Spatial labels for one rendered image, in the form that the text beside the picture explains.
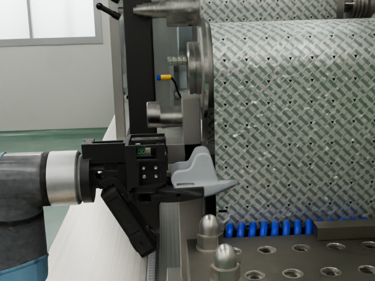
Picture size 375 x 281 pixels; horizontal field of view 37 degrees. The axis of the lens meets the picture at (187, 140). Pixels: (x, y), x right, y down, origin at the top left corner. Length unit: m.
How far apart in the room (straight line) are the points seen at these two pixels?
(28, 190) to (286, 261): 0.34
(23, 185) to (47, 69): 5.73
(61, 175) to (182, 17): 0.41
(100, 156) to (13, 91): 5.85
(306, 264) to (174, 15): 0.53
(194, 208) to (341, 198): 0.22
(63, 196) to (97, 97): 5.68
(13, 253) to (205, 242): 0.26
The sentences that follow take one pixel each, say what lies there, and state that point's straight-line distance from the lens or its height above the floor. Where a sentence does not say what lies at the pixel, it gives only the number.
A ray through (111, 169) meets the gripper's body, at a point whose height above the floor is 1.12.
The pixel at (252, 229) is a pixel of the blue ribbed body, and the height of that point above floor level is 1.04.
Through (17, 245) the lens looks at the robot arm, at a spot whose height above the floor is 1.03.
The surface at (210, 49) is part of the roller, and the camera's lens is 0.76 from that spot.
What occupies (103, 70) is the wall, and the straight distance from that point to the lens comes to 6.37.
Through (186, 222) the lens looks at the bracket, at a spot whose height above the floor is 1.01.
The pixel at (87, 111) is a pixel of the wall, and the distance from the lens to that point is 6.46.
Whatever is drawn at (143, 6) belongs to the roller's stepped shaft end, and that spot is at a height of 1.34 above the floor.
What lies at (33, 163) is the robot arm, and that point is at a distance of 0.76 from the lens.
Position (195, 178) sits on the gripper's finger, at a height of 1.11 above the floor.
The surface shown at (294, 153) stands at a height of 1.13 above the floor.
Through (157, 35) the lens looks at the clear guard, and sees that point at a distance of 1.77.
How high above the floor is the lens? 1.33
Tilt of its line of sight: 13 degrees down
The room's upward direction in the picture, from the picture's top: 2 degrees counter-clockwise
